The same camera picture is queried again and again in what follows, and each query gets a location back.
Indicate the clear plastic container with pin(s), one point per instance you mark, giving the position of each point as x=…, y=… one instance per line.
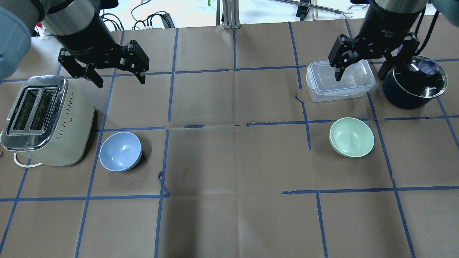
x=323, y=86

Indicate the blue bowl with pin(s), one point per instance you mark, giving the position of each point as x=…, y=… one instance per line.
x=120, y=152

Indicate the cream toaster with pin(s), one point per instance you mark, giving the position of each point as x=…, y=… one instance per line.
x=50, y=121

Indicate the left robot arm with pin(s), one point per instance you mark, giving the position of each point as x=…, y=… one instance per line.
x=61, y=17

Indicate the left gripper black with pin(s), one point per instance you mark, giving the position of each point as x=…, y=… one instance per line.
x=87, y=36

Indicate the aluminium frame post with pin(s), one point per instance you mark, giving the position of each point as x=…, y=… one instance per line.
x=227, y=14

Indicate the green bowl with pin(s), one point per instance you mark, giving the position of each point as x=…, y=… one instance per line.
x=351, y=137

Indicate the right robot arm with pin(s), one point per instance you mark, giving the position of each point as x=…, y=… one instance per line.
x=448, y=8

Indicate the dark blue saucepan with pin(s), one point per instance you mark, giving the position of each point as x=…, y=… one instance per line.
x=413, y=85

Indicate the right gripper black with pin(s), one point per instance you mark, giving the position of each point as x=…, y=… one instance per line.
x=385, y=27

